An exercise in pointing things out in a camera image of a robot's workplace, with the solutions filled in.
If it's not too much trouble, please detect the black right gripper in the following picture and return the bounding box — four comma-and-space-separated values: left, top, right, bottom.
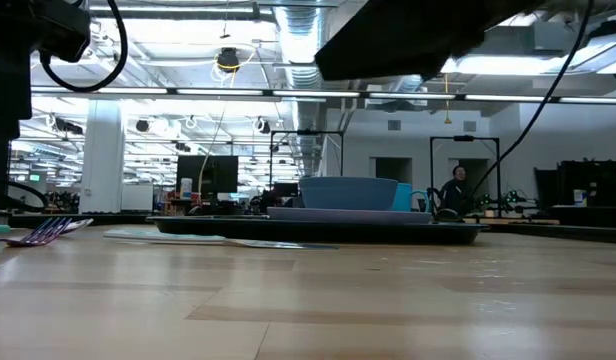
315, 0, 549, 81

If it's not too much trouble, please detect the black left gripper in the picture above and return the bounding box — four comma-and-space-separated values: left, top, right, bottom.
37, 0, 92, 64

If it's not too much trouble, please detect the blue bowl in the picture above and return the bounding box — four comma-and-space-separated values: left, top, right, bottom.
298, 176, 399, 211

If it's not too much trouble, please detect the lavender plate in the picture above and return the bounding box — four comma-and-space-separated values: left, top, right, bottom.
266, 206, 433, 225

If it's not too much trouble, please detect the iridescent fork with teal handle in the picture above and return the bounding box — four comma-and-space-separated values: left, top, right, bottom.
0, 216, 73, 248

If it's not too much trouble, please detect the dark green tray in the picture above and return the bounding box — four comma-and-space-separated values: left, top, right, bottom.
146, 215, 489, 246

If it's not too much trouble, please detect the black crossbar with light strips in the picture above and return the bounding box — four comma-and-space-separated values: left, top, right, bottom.
30, 87, 616, 105

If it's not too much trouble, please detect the white pillar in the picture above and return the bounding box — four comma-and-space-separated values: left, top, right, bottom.
79, 99, 126, 215

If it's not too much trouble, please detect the cyan mug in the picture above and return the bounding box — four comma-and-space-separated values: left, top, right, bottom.
391, 182, 432, 213

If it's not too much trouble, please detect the person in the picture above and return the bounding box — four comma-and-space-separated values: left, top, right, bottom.
440, 165, 472, 216

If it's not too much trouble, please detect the white board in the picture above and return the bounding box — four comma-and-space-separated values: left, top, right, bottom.
120, 183, 155, 212

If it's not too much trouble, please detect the background robot with green lights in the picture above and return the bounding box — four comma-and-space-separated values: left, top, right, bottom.
477, 188, 532, 214

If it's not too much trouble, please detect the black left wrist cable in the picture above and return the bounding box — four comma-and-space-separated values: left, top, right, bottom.
39, 0, 129, 94

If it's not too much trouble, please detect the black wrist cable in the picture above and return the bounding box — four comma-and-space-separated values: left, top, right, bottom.
39, 0, 129, 94
465, 0, 595, 204

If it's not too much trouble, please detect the silver ventilation duct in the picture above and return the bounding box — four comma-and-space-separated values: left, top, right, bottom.
275, 0, 332, 91

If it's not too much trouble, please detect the yellow hanging cord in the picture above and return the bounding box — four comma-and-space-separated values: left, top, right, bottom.
443, 74, 452, 125

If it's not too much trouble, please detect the black frame stand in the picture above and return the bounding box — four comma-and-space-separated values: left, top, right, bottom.
429, 135, 501, 219
269, 130, 345, 179

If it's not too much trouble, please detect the black overhead camera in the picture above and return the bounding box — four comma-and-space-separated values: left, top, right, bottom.
216, 47, 241, 74

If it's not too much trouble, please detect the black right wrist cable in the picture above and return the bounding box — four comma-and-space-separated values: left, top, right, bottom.
465, 0, 595, 204

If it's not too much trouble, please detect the knife with teal patterned handle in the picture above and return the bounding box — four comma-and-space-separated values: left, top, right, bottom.
103, 228, 339, 250

